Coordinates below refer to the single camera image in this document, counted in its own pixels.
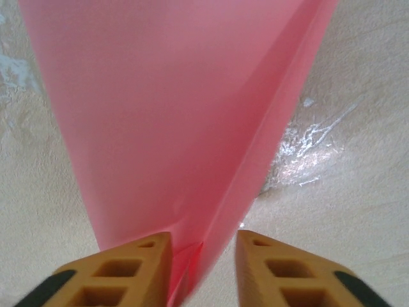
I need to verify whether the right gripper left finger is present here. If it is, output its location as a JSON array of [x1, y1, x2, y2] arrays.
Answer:
[[14, 232, 173, 307]]

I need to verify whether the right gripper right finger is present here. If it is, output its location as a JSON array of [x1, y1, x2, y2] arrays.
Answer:
[[235, 230, 389, 307]]

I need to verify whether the pink cloth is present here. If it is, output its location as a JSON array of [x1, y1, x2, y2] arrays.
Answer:
[[17, 0, 339, 307]]

